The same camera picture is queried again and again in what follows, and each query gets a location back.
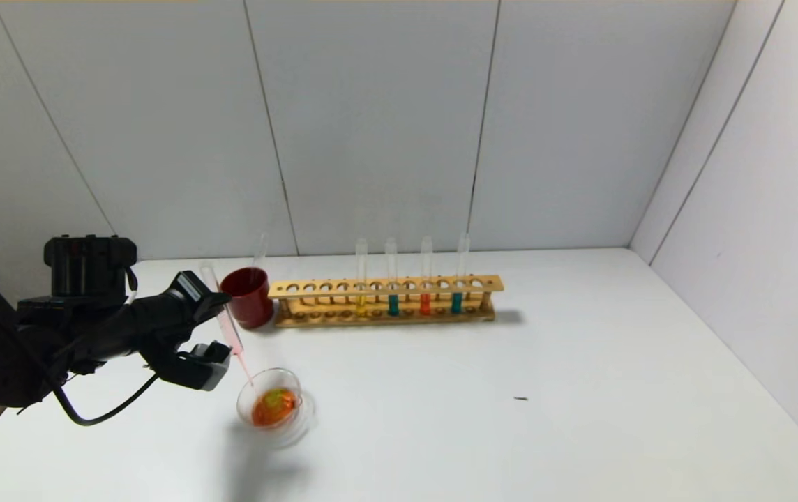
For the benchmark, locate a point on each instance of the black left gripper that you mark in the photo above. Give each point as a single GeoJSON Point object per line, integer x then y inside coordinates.
{"type": "Point", "coordinates": [188, 290]}

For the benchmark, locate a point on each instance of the red pigment test tube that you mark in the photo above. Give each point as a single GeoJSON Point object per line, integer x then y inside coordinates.
{"type": "Point", "coordinates": [425, 303]}
{"type": "Point", "coordinates": [231, 338]}

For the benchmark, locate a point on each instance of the yellow pigment test tube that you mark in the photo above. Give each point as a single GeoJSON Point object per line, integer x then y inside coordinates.
{"type": "Point", "coordinates": [260, 254]}
{"type": "Point", "coordinates": [360, 303]}

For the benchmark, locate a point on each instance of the black and orange left arm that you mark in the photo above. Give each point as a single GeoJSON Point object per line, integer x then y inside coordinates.
{"type": "Point", "coordinates": [36, 335]}

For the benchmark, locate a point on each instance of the wooden test tube rack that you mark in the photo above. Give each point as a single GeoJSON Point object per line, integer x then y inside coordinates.
{"type": "Point", "coordinates": [385, 286]}

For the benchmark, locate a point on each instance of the teal pigment test tube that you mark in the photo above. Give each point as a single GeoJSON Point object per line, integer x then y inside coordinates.
{"type": "Point", "coordinates": [393, 305]}
{"type": "Point", "coordinates": [456, 302]}

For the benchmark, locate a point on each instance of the dark red cup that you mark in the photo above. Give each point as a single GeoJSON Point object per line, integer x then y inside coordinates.
{"type": "Point", "coordinates": [249, 300]}

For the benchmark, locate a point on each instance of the clear glass spouted dish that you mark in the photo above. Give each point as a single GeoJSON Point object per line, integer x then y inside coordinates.
{"type": "Point", "coordinates": [275, 408]}

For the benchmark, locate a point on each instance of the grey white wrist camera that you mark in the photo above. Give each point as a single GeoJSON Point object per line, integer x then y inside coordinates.
{"type": "Point", "coordinates": [204, 366]}

